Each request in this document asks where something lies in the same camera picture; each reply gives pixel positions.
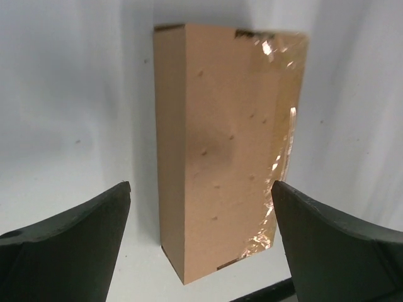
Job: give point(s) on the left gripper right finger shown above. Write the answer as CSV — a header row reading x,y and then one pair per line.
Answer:
x,y
334,256

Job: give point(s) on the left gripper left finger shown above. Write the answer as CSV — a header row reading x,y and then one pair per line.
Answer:
x,y
67,257

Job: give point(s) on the brown cardboard express box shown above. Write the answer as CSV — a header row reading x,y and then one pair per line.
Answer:
x,y
226,109

